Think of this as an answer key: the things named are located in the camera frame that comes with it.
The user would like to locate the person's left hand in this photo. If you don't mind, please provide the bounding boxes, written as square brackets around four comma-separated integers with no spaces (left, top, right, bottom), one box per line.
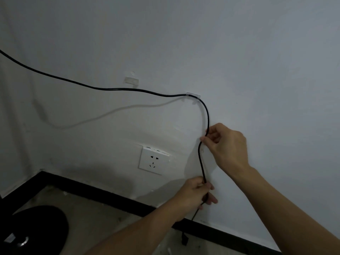
[174,176,218,221]

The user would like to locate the person's right hand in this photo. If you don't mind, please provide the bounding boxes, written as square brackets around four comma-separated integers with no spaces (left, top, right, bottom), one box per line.
[200,123,251,179]

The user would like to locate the black power cable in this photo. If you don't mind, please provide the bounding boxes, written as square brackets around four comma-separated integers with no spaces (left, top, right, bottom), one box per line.
[0,49,210,246]

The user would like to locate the person's left forearm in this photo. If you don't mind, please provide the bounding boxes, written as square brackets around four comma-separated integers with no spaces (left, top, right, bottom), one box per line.
[90,198,187,255]

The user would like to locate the person's right forearm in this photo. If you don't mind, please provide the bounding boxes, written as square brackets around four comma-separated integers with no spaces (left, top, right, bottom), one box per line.
[234,167,340,255]

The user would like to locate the black round stand base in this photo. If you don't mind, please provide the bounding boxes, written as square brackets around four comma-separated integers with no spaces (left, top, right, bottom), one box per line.
[0,205,70,255]

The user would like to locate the white wall socket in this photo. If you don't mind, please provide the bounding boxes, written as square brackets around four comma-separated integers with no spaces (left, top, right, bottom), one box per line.
[138,146,170,176]

